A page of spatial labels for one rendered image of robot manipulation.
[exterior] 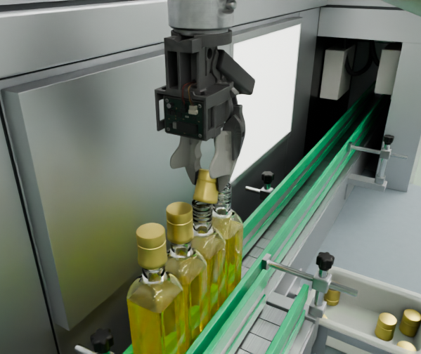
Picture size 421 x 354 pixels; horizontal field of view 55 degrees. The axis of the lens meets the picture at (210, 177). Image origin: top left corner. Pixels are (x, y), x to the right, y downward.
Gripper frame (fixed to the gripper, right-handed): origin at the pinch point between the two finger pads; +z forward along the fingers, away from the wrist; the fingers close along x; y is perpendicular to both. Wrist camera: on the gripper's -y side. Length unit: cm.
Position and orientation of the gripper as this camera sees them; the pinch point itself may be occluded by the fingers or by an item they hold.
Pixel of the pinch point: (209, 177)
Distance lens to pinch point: 57.9
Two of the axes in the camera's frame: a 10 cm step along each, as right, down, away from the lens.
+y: -4.9, 3.9, -7.8
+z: 0.0, 8.9, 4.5
